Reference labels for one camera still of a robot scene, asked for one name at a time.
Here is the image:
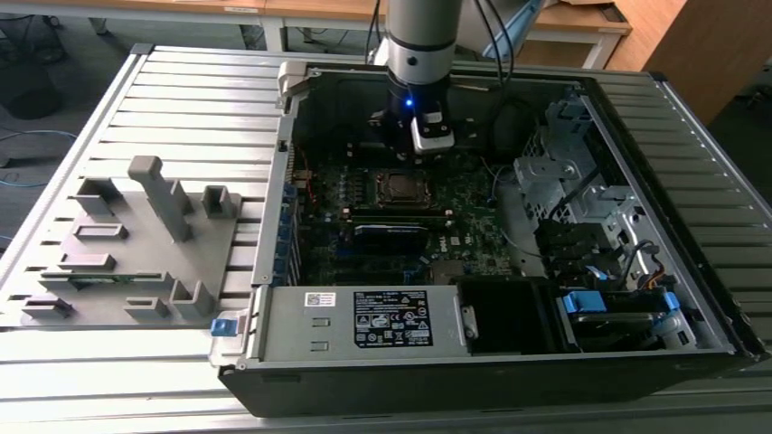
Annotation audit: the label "silver green CPU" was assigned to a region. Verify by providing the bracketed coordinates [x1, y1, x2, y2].
[388, 174, 426, 200]

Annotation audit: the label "CPU socket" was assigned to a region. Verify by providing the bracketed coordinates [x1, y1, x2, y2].
[372, 167, 440, 212]

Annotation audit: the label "grey plastic case latch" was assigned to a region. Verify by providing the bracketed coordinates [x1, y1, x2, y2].
[275, 61, 311, 109]

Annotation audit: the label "green motherboard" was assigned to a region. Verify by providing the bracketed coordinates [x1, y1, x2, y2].
[287, 148, 532, 287]

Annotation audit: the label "black graphics card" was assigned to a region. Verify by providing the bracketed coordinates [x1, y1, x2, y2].
[351, 222, 431, 257]

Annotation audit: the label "silver metal drive cage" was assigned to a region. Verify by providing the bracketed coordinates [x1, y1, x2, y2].
[512, 99, 664, 272]

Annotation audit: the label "bronze chipset heat sink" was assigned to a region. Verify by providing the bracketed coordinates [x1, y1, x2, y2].
[431, 259, 466, 279]

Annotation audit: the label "wooden desk white legs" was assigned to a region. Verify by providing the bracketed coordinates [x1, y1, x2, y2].
[0, 0, 375, 53]
[518, 0, 634, 70]

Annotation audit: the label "grey power supply unit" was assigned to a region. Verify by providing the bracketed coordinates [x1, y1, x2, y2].
[244, 284, 470, 363]

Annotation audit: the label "blue disk carrier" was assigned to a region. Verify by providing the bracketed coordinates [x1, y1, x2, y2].
[558, 288, 608, 316]

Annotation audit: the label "grey parts rack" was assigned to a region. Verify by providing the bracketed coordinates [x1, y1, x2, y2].
[18, 155, 247, 327]

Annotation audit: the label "wooden cabinet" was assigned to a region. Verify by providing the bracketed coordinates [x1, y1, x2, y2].
[606, 0, 772, 126]

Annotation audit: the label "hard disk drive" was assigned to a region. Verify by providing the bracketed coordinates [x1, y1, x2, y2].
[570, 310, 659, 353]

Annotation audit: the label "black PC case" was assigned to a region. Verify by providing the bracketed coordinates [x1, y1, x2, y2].
[208, 58, 771, 420]

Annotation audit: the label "green RAM stick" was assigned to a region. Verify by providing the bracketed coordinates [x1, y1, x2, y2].
[70, 274, 138, 285]

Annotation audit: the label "black waste bin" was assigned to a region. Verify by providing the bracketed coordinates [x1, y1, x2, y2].
[3, 67, 67, 121]

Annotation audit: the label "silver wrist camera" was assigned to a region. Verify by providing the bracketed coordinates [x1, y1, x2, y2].
[410, 111, 455, 155]

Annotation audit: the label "black cable loop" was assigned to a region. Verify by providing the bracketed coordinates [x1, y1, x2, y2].
[488, 97, 539, 157]

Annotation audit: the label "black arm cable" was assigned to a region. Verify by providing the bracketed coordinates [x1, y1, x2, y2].
[475, 0, 518, 87]

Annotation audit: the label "coloured wire bundle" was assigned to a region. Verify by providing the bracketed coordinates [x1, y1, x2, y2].
[642, 266, 671, 290]

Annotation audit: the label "blue floor cable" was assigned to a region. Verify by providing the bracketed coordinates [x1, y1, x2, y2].
[0, 129, 78, 189]

